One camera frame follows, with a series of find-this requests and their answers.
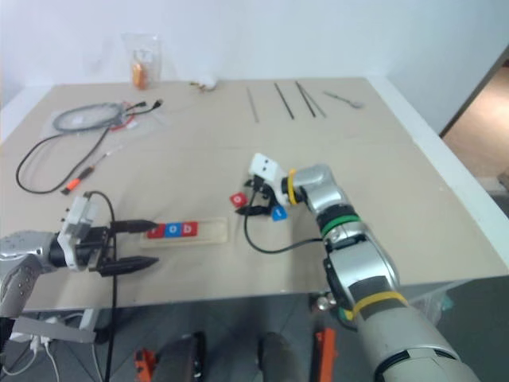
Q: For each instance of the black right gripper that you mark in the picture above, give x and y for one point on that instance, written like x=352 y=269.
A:
x=262 y=191

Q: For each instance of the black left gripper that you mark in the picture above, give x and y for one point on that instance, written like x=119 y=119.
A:
x=97 y=246

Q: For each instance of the blue letter t block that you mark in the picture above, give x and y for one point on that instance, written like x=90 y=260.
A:
x=279 y=213

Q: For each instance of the red letter o block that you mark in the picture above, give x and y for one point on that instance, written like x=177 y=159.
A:
x=238 y=200

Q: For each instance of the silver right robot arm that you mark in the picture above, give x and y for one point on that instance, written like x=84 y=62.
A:
x=358 y=262

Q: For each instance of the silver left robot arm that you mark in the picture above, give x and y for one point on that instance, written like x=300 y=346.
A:
x=20 y=254

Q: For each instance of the red letter r block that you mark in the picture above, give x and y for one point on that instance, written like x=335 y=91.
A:
x=156 y=232

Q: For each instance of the blue letter o block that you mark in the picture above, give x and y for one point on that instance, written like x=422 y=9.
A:
x=173 y=230

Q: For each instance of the wooden letter tray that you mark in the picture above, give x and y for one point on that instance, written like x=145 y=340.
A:
x=212 y=232

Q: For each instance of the red letter b block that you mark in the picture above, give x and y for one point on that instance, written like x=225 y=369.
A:
x=189 y=228

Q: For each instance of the yellow right wrist band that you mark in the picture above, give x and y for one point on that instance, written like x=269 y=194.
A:
x=292 y=187

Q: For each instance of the thin grey chopstick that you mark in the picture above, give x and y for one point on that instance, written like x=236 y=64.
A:
x=252 y=104
x=316 y=105

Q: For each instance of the thin dark chopstick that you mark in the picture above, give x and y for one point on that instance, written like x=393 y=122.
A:
x=305 y=99
x=284 y=100

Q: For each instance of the metal cans under table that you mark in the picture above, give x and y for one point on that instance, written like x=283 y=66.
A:
x=323 y=303

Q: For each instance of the orange black clamp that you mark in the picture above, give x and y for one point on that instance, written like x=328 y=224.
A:
x=145 y=364
x=326 y=354

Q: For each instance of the flat clear plastic bag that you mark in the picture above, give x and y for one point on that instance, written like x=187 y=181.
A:
x=147 y=127

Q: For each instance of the small red white tag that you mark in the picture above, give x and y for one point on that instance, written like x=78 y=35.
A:
x=129 y=124

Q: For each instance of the white plug with brass prongs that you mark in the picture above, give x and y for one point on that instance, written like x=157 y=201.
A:
x=207 y=83

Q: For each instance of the grey metal spoon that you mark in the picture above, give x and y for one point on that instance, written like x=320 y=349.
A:
x=342 y=98

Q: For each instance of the clear bag with orange contents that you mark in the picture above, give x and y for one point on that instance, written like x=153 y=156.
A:
x=141 y=63

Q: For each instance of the crumpled clear plastic bag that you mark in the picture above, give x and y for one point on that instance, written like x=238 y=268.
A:
x=431 y=302

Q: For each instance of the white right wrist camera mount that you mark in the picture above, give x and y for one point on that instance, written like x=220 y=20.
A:
x=265 y=166

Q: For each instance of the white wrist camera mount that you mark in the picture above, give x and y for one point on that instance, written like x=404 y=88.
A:
x=77 y=217
x=265 y=166

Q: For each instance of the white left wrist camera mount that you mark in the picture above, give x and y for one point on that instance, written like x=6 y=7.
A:
x=77 y=217

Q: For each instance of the dark door frame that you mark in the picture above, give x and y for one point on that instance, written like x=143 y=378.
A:
x=473 y=93

